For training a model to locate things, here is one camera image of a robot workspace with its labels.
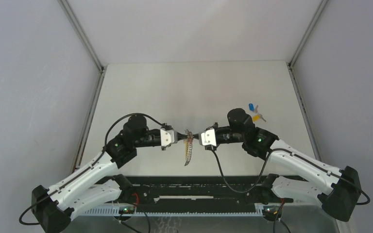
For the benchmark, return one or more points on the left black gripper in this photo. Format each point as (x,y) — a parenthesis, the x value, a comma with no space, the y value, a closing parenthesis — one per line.
(180,136)

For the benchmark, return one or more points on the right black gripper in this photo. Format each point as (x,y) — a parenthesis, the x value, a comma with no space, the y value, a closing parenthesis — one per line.
(215,125)

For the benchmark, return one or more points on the yellow key tag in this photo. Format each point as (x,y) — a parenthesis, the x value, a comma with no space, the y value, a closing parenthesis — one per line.
(258,117)

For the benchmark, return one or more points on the left aluminium frame post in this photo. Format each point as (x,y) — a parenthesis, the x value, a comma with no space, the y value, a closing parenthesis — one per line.
(78,77)

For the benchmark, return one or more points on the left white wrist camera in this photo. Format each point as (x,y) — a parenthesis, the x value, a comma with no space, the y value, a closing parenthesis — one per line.
(168,136)

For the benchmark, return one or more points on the right aluminium frame post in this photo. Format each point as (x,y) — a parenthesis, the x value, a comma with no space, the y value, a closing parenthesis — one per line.
(313,66)

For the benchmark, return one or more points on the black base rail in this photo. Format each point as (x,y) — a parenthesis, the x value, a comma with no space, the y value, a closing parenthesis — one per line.
(193,193)

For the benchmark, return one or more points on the aluminium frame post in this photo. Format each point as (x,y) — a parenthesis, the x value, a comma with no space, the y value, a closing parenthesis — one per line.
(313,66)
(78,77)

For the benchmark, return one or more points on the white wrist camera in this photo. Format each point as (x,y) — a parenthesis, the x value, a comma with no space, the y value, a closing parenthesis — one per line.
(207,139)
(168,136)

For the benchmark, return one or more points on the white cable duct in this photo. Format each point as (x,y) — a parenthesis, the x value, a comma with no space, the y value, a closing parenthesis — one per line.
(109,210)

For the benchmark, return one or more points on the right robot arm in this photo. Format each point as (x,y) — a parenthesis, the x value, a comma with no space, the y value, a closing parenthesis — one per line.
(336,190)

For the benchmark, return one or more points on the metal keyring with small rings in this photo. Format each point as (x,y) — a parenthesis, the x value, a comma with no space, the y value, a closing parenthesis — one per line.
(188,141)

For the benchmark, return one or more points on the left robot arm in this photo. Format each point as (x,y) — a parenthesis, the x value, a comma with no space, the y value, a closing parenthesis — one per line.
(100,180)

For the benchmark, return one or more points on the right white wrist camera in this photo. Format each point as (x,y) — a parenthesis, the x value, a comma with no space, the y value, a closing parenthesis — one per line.
(207,139)

